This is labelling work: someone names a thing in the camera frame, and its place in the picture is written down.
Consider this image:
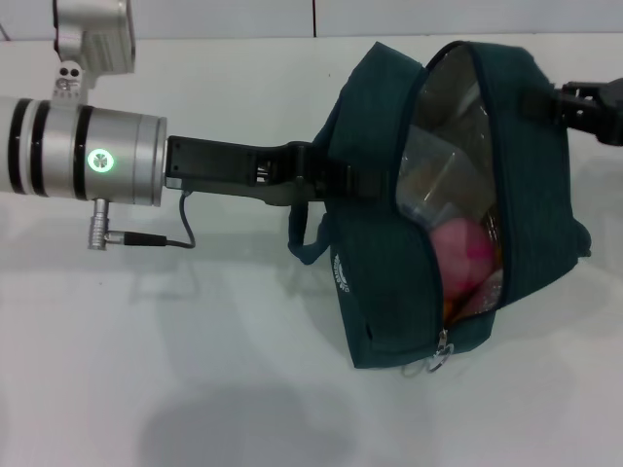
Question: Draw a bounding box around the dark teal insulated lunch bag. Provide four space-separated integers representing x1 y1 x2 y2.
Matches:
286 41 593 377

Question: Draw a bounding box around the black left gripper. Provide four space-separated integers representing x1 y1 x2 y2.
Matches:
164 135 399 210

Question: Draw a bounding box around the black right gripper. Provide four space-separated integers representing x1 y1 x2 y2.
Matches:
523 76 623 147

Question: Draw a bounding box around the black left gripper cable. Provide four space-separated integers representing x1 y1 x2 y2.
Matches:
87 189 198 252

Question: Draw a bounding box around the clear blue-rimmed lunch box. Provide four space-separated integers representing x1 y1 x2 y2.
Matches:
397 123 494 231

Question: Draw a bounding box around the pink toy peach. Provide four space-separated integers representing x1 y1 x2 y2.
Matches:
429 216 500 301

